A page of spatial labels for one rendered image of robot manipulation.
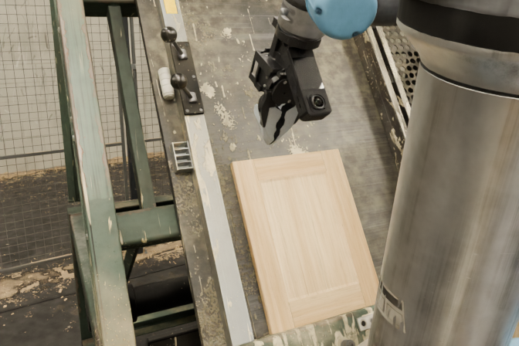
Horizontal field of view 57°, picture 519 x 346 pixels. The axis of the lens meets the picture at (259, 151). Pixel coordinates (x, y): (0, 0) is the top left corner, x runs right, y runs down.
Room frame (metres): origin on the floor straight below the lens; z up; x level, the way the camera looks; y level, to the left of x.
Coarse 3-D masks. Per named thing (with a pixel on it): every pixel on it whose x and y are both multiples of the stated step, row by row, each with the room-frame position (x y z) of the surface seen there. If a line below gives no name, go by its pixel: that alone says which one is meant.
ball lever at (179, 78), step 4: (172, 76) 1.05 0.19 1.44; (176, 76) 1.04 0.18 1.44; (180, 76) 1.04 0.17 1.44; (184, 76) 1.05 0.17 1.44; (172, 80) 1.04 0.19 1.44; (176, 80) 1.04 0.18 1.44; (180, 80) 1.04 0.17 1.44; (184, 80) 1.04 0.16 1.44; (172, 84) 1.04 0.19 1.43; (176, 84) 1.04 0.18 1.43; (180, 84) 1.04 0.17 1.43; (184, 84) 1.04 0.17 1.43; (176, 88) 1.04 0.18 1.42; (180, 88) 1.04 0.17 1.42; (184, 88) 1.08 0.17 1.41; (188, 92) 1.11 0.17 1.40; (192, 92) 1.14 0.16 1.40; (188, 96) 1.12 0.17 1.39; (192, 96) 1.14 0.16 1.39; (188, 100) 1.13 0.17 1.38; (192, 100) 1.13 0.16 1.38; (196, 100) 1.14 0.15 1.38
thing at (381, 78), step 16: (368, 32) 1.46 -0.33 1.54; (368, 48) 1.45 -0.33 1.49; (384, 48) 1.45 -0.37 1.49; (368, 64) 1.45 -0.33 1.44; (384, 64) 1.41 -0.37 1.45; (368, 80) 1.44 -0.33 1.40; (384, 80) 1.38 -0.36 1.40; (400, 80) 1.40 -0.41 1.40; (384, 96) 1.38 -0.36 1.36; (400, 96) 1.37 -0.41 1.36; (384, 112) 1.37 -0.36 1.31; (400, 112) 1.33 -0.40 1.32; (384, 128) 1.37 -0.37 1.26; (400, 128) 1.31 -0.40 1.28; (400, 144) 1.30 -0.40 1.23; (400, 160) 1.30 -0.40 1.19
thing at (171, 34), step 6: (162, 30) 1.10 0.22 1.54; (168, 30) 1.10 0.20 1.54; (174, 30) 1.11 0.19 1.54; (162, 36) 1.10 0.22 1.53; (168, 36) 1.10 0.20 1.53; (174, 36) 1.10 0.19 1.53; (168, 42) 1.11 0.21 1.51; (174, 42) 1.14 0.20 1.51; (180, 48) 1.18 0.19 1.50; (180, 54) 1.19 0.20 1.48; (186, 54) 1.20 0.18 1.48
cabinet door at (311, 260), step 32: (256, 160) 1.15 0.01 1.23; (288, 160) 1.18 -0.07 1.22; (320, 160) 1.21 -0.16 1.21; (256, 192) 1.10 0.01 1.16; (288, 192) 1.13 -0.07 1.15; (320, 192) 1.16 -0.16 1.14; (256, 224) 1.05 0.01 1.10; (288, 224) 1.08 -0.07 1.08; (320, 224) 1.11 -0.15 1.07; (352, 224) 1.14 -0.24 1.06; (256, 256) 1.00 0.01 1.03; (288, 256) 1.03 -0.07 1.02; (320, 256) 1.06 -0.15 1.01; (352, 256) 1.09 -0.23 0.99; (288, 288) 0.99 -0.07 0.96; (320, 288) 1.01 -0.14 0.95; (352, 288) 1.04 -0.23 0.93; (288, 320) 0.95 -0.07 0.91; (320, 320) 0.97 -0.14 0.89
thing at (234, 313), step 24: (168, 24) 1.26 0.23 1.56; (168, 48) 1.23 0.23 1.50; (192, 120) 1.12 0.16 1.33; (192, 144) 1.09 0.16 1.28; (216, 192) 1.04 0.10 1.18; (216, 216) 1.01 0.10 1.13; (216, 240) 0.97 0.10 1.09; (216, 264) 0.94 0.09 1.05; (216, 288) 0.94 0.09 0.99; (240, 288) 0.93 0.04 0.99; (240, 312) 0.90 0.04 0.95; (240, 336) 0.87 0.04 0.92
